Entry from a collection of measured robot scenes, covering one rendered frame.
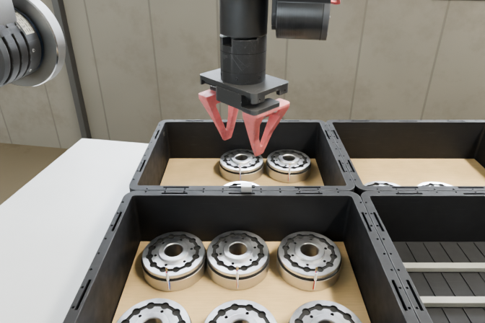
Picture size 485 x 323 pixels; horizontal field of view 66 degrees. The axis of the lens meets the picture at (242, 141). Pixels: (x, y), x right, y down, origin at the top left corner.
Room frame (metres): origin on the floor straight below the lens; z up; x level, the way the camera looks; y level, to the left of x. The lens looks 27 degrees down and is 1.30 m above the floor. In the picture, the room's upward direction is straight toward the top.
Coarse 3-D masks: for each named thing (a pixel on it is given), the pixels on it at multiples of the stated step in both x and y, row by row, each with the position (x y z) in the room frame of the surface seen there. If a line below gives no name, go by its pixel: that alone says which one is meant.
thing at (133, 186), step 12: (168, 120) 0.83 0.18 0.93; (180, 120) 0.83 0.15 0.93; (192, 120) 0.83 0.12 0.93; (204, 120) 0.83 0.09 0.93; (240, 120) 0.83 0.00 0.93; (264, 120) 0.83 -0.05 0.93; (288, 120) 0.83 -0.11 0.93; (300, 120) 0.83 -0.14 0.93; (312, 120) 0.83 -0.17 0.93; (156, 132) 0.76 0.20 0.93; (324, 132) 0.76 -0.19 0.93; (156, 144) 0.71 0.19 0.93; (144, 156) 0.65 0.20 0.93; (336, 156) 0.65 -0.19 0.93; (144, 168) 0.61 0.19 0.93; (132, 180) 0.57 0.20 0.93; (348, 180) 0.57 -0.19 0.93
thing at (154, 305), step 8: (136, 304) 0.36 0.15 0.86; (144, 304) 0.36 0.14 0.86; (152, 304) 0.36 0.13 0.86; (160, 304) 0.36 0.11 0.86; (168, 304) 0.36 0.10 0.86; (176, 304) 0.36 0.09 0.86; (128, 312) 0.34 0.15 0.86; (136, 312) 0.35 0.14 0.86; (144, 312) 0.34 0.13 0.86; (160, 312) 0.35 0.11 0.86; (168, 312) 0.34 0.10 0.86; (176, 312) 0.35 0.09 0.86; (184, 312) 0.34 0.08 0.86; (120, 320) 0.33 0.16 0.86; (128, 320) 0.33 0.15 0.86; (136, 320) 0.33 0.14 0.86; (176, 320) 0.33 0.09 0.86; (184, 320) 0.33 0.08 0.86
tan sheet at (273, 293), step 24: (144, 288) 0.41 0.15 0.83; (192, 288) 0.41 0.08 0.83; (216, 288) 0.41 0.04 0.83; (264, 288) 0.41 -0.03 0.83; (288, 288) 0.41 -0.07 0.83; (336, 288) 0.41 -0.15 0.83; (120, 312) 0.37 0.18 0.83; (192, 312) 0.37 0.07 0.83; (288, 312) 0.37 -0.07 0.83; (360, 312) 0.37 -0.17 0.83
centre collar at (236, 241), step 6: (234, 240) 0.48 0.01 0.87; (240, 240) 0.48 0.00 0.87; (228, 246) 0.47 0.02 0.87; (246, 246) 0.47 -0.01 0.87; (228, 252) 0.45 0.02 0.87; (246, 252) 0.45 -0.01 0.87; (252, 252) 0.46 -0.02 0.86; (228, 258) 0.44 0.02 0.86; (234, 258) 0.44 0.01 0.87; (240, 258) 0.44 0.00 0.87; (246, 258) 0.44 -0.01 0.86
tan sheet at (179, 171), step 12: (168, 168) 0.77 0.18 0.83; (180, 168) 0.77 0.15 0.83; (192, 168) 0.77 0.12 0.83; (204, 168) 0.77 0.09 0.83; (216, 168) 0.77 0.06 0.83; (264, 168) 0.77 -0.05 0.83; (312, 168) 0.77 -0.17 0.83; (168, 180) 0.72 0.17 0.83; (180, 180) 0.72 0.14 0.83; (192, 180) 0.72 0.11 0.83; (204, 180) 0.72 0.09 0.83; (216, 180) 0.72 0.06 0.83; (228, 180) 0.72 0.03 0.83; (264, 180) 0.72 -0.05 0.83; (312, 180) 0.72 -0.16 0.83
